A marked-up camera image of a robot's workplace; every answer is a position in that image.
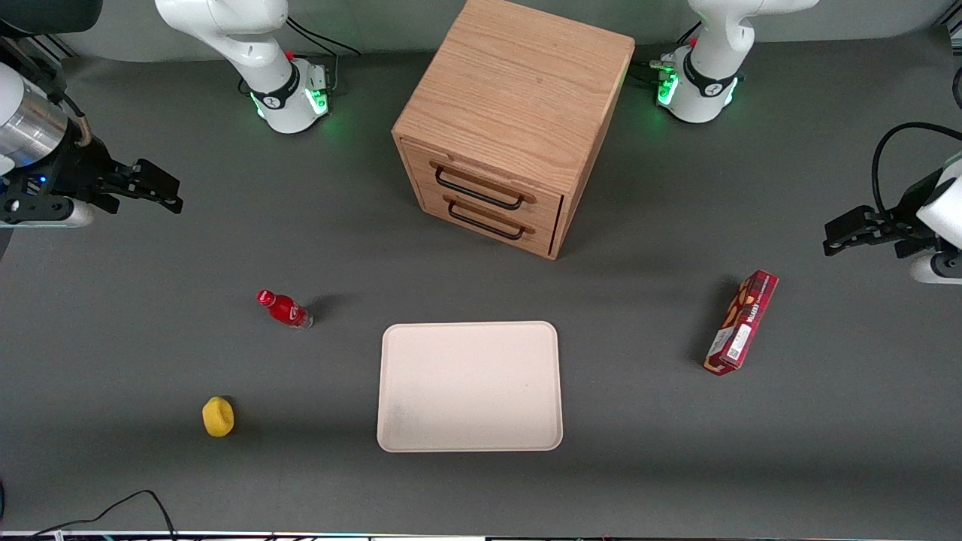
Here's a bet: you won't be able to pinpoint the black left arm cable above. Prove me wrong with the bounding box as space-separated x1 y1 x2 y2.
871 122 962 220

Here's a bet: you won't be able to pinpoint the red snack box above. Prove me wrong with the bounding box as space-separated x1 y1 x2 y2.
703 269 779 376

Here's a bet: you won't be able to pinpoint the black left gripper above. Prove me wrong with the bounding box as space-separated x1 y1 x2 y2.
823 201 940 261

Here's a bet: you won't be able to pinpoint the black left base cables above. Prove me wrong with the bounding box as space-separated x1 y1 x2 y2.
631 21 704 85

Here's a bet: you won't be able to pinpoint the black right base cables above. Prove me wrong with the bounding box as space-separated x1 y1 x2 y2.
286 15 363 95

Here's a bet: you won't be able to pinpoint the black cable at table edge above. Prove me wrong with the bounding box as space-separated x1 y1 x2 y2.
0 490 178 541

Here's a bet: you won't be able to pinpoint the beige rectangular tray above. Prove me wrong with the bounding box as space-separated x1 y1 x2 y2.
376 321 564 454

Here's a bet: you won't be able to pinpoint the red plastic bottle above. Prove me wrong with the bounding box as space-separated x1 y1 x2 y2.
256 289 314 330

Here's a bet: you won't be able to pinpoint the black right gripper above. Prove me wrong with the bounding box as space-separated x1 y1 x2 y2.
45 138 184 216

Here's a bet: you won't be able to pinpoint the yellow toy lemon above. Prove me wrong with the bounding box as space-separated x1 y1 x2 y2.
201 396 235 438

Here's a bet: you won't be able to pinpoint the wooden drawer with black handle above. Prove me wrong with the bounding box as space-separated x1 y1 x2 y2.
412 179 561 258
401 138 564 228

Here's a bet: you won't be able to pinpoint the aluminium frame profile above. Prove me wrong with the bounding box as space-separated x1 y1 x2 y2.
0 30 80 70

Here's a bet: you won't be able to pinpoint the black base cables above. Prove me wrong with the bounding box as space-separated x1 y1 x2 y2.
631 21 704 85
286 15 363 95

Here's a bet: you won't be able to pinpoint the wooden drawer cabinet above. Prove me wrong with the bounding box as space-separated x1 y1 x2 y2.
392 0 636 261

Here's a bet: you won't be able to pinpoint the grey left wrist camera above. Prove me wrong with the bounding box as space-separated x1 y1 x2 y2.
910 251 962 286

